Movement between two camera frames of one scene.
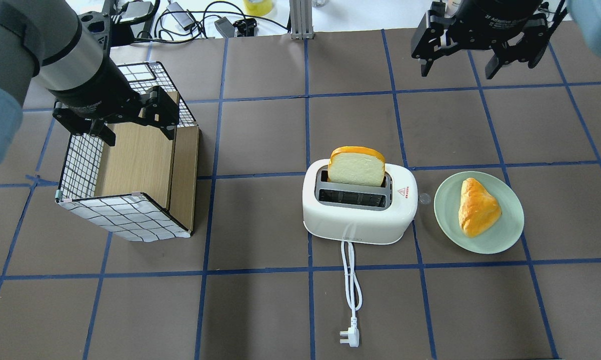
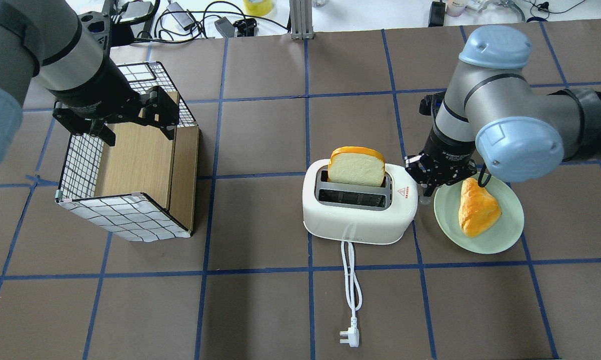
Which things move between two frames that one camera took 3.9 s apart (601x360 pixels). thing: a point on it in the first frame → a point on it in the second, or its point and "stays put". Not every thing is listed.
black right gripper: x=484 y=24 → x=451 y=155
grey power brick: x=182 y=17 stays put
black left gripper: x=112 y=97 stays put
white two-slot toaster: x=355 y=213 stays put
